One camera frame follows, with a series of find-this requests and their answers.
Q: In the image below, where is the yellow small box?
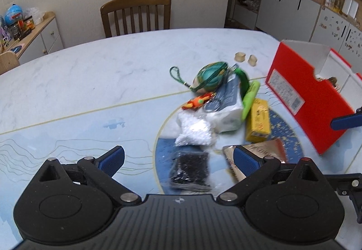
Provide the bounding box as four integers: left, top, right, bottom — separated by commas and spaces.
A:
245, 98, 271, 143

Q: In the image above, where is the red and white cardboard box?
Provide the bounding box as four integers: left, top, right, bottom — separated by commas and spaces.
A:
266, 40, 361, 154

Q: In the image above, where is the blue-grey tissue pack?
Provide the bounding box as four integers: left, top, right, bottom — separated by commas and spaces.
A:
203, 74, 244, 134

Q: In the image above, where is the black beads bag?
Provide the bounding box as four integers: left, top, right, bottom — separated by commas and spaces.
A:
167, 151, 211, 192

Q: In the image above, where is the white beads bag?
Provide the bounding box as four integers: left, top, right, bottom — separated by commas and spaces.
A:
175, 110, 215, 146

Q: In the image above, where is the green round embroidered pouch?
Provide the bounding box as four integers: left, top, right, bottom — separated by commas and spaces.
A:
190, 61, 228, 94

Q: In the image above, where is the small wooden chair back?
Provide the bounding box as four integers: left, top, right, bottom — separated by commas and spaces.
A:
0, 51, 20, 75

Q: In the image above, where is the white sideboard with wood top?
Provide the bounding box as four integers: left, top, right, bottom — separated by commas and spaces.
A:
1, 11, 64, 64

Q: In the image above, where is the wooden slat-back chair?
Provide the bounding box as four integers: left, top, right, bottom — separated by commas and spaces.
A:
100, 0, 172, 38

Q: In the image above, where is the blue globe toy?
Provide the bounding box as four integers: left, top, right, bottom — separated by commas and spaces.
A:
4, 4, 23, 26

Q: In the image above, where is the orange toy keychain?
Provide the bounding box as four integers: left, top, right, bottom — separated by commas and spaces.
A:
182, 92, 215, 110

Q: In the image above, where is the white wall cabinet unit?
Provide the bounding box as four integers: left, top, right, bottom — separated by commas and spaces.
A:
226, 0, 362, 64

